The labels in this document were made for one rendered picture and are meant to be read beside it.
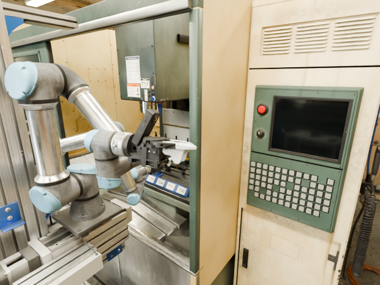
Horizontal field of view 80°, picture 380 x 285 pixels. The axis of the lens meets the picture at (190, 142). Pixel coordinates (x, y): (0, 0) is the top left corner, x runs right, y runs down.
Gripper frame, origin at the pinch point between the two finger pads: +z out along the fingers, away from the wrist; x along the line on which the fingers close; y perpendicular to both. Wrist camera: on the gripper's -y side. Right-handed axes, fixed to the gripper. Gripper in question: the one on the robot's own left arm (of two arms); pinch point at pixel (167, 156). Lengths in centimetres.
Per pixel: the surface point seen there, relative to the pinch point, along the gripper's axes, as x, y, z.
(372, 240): 142, 124, 173
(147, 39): -21, -82, 8
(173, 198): 6.7, 32.0, -2.6
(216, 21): 57, -80, -26
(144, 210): -14.1, 44.1, -14.9
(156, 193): -9.6, 32.7, -4.7
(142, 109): -46, -28, 19
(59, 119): -73, -27, -41
